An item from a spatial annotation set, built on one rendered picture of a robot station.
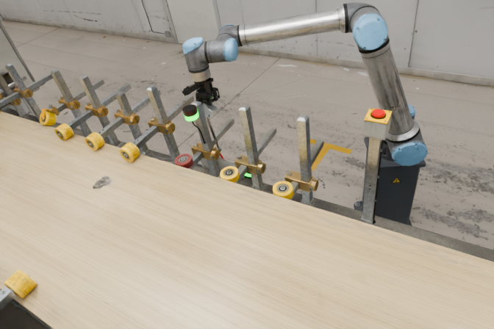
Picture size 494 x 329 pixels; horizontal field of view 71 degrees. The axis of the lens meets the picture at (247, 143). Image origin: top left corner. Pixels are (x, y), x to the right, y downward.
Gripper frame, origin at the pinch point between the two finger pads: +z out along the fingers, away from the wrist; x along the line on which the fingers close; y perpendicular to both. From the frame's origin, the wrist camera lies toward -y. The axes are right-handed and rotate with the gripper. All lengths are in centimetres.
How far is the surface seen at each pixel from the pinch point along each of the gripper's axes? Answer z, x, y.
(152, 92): -14.7, -9.4, -20.7
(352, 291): 11, -51, 84
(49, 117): 6, -23, -98
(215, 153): 14.8, -9.2, 7.0
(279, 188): 11, -22, 47
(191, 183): 11.1, -32.8, 11.7
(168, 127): 4.8, -9.4, -18.1
